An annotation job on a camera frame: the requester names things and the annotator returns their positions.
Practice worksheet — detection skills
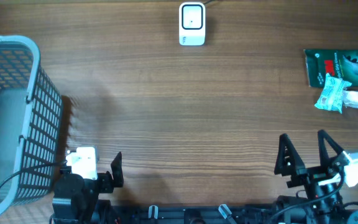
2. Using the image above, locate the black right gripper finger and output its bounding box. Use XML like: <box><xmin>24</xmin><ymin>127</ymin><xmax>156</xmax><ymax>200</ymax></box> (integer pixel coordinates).
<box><xmin>317</xmin><ymin>129</ymin><xmax>345</xmax><ymax>169</ymax></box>
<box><xmin>274</xmin><ymin>134</ymin><xmax>306</xmax><ymax>176</ymax></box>

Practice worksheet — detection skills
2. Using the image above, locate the teal wipes packet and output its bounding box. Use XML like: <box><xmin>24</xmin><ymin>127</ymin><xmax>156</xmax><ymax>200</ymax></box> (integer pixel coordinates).
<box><xmin>314</xmin><ymin>73</ymin><xmax>352</xmax><ymax>114</ymax></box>

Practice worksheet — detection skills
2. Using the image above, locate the green 3M gloves packet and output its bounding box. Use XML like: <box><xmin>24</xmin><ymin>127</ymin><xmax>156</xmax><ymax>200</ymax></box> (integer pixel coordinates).
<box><xmin>304</xmin><ymin>49</ymin><xmax>358</xmax><ymax>88</ymax></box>

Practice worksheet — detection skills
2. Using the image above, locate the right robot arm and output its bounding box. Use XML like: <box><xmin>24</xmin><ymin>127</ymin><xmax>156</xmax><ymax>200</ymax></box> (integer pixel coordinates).
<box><xmin>267</xmin><ymin>129</ymin><xmax>358</xmax><ymax>223</ymax></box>

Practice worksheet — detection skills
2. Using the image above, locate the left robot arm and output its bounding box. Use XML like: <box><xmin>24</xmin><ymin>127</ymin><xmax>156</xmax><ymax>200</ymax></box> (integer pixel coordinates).
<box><xmin>49</xmin><ymin>152</ymin><xmax>124</xmax><ymax>224</ymax></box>

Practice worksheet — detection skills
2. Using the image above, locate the white barcode scanner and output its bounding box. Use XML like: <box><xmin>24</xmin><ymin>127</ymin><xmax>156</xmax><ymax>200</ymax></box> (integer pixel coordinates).
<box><xmin>178</xmin><ymin>2</ymin><xmax>206</xmax><ymax>46</ymax></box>

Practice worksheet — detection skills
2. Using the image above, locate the grey plastic mesh basket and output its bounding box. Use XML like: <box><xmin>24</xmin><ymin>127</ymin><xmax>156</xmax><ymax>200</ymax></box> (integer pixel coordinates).
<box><xmin>0</xmin><ymin>35</ymin><xmax>63</xmax><ymax>214</ymax></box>

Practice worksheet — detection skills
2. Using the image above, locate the black mounting rail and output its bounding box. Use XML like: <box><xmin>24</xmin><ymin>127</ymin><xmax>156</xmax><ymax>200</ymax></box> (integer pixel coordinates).
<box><xmin>104</xmin><ymin>204</ymin><xmax>273</xmax><ymax>224</ymax></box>

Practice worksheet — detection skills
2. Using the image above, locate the black right camera cable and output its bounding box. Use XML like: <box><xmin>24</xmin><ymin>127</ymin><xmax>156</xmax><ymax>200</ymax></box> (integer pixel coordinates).
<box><xmin>268</xmin><ymin>167</ymin><xmax>358</xmax><ymax>224</ymax></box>

